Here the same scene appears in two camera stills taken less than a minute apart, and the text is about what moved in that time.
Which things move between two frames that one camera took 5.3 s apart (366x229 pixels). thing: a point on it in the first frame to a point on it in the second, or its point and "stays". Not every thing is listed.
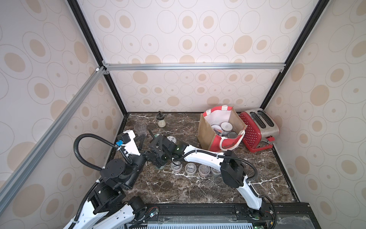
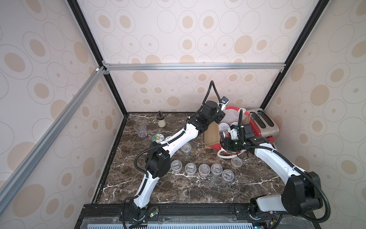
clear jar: (190, 168) stays
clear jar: (216, 171) stays
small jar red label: (176, 166) stays
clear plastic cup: (140, 128) stays
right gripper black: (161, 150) to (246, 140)
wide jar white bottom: (217, 129) to (224, 128)
